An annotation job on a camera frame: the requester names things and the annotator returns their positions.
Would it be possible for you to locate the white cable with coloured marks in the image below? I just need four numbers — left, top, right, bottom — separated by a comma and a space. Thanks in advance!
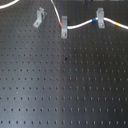
50, 0, 128, 31

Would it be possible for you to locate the middle grey cable clip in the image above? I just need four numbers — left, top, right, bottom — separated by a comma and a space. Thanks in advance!
61, 16, 68, 39

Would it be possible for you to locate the white cable top left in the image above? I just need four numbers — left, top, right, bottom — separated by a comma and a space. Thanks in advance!
0, 0, 20, 10

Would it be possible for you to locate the left grey cable clip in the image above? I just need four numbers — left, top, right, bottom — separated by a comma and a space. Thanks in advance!
33, 7, 47, 28

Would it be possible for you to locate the grey cable clip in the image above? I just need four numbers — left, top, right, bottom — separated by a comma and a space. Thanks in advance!
96, 8, 105, 29
33, 7, 47, 28
61, 16, 68, 39

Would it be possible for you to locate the right grey cable clip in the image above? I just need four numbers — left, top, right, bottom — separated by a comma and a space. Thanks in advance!
96, 8, 105, 29

